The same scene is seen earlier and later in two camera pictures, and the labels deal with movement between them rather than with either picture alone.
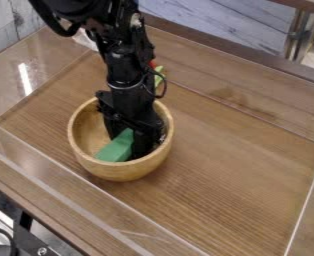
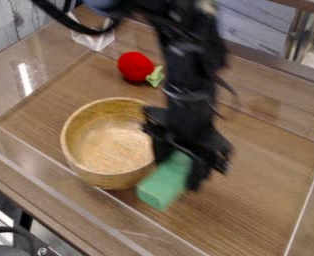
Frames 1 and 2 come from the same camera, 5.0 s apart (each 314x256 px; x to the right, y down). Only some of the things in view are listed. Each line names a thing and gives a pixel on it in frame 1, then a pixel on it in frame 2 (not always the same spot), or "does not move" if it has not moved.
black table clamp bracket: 27,244 does not move
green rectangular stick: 115,151 → 161,187
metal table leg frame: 304,26 does not move
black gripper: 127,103 → 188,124
